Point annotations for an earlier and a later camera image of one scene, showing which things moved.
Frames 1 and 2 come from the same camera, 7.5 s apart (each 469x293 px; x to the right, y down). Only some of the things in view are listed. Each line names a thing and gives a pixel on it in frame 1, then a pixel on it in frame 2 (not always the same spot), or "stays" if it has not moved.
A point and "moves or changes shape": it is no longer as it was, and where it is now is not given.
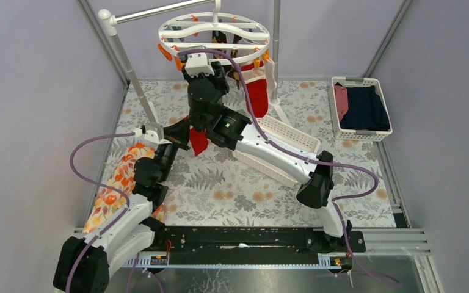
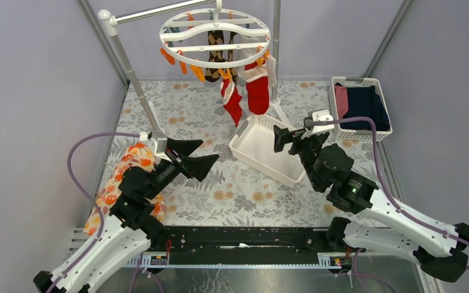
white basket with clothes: x=359 y=109 stays
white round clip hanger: x=229 y=38 stays
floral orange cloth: x=108 y=201 stays
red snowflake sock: x=256 y=88 stays
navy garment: x=366 y=110 stays
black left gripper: x=179 y=134 → x=179 y=160
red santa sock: x=198 y=140 → x=232 y=99
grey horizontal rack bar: x=129 y=16 stays
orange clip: x=165 y=52 moves or changes shape
